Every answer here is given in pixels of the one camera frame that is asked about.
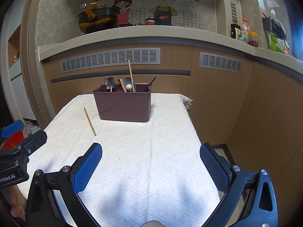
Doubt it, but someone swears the red floor mat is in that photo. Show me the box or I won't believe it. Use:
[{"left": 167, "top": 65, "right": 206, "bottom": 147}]
[{"left": 0, "top": 130, "right": 34, "bottom": 150}]

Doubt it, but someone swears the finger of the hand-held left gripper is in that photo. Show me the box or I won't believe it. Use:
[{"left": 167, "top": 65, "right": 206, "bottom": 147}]
[
  {"left": 16, "top": 130, "right": 48, "bottom": 163},
  {"left": 0, "top": 120, "right": 25, "bottom": 139}
]

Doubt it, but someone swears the orange-capped plastic bottle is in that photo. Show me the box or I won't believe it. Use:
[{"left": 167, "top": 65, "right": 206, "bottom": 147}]
[{"left": 241, "top": 18, "right": 249, "bottom": 42}]

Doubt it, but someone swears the beige kitchen counter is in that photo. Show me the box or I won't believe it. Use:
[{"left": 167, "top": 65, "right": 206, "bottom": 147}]
[{"left": 38, "top": 26, "right": 303, "bottom": 68}]

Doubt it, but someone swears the green plastic bag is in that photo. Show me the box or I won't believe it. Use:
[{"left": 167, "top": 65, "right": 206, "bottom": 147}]
[{"left": 268, "top": 33, "right": 291, "bottom": 54}]

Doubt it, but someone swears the cartoon wall sticker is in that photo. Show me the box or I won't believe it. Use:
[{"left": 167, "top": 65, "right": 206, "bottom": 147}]
[{"left": 113, "top": 0, "right": 201, "bottom": 26}]

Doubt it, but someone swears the short grey vent grille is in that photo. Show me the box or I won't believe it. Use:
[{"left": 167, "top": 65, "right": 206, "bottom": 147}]
[{"left": 199, "top": 51, "right": 244, "bottom": 73}]

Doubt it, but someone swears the wooden chopstick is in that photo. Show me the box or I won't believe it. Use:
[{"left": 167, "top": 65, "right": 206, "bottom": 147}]
[
  {"left": 83, "top": 107, "right": 97, "bottom": 136},
  {"left": 128, "top": 60, "right": 135, "bottom": 92}
]

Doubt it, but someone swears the brown plastic utensil holder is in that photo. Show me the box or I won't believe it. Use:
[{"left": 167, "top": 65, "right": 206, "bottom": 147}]
[{"left": 93, "top": 83, "right": 152, "bottom": 123}]

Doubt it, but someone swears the black pot with yellow handle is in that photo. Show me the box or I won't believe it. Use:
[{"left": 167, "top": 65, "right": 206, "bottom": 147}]
[{"left": 78, "top": 2, "right": 119, "bottom": 35}]

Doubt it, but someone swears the dark sauce bottle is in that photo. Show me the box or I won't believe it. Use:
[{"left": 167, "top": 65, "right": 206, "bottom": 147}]
[{"left": 231, "top": 23, "right": 241, "bottom": 39}]

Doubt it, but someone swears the wooden base cabinet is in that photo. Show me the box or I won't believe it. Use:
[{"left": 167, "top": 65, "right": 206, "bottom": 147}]
[{"left": 43, "top": 43, "right": 303, "bottom": 194}]

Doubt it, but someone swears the long grey vent grille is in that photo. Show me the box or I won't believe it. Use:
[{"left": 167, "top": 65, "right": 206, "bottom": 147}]
[{"left": 61, "top": 48, "right": 161, "bottom": 74}]

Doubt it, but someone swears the person's left hand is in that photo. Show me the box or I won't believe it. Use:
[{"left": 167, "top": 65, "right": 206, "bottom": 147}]
[{"left": 11, "top": 184, "right": 26, "bottom": 220}]

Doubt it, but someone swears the black storage basket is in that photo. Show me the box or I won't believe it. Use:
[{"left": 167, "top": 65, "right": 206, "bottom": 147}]
[{"left": 262, "top": 16, "right": 287, "bottom": 39}]

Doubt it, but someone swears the pair of slippers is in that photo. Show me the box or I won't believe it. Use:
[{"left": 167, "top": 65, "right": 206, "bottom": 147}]
[{"left": 24, "top": 120, "right": 39, "bottom": 138}]

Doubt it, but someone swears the yellow-lidded jar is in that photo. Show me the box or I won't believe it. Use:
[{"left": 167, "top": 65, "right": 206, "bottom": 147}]
[{"left": 247, "top": 31, "right": 259, "bottom": 48}]

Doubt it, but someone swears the blue-grey rice paddle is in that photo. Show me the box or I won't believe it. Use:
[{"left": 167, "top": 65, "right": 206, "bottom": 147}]
[{"left": 124, "top": 76, "right": 136, "bottom": 93}]

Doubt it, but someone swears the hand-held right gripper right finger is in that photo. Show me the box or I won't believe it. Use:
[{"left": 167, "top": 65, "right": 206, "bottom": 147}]
[{"left": 199, "top": 142, "right": 278, "bottom": 227}]

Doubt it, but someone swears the white shelf cabinet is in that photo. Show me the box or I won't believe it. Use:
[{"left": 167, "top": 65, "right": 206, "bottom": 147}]
[{"left": 0, "top": 24, "right": 36, "bottom": 123}]

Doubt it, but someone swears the white textured cloth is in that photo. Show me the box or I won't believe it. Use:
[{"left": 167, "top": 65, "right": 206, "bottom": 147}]
[{"left": 18, "top": 93, "right": 222, "bottom": 227}]

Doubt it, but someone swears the metal shovel-shaped spoon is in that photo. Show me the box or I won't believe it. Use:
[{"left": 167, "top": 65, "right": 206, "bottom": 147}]
[{"left": 105, "top": 77, "right": 115, "bottom": 93}]

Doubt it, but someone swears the window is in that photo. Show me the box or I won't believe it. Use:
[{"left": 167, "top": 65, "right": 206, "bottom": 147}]
[{"left": 282, "top": 0, "right": 303, "bottom": 57}]

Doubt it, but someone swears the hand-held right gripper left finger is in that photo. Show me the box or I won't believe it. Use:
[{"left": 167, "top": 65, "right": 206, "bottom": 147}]
[{"left": 26, "top": 142, "right": 112, "bottom": 227}]

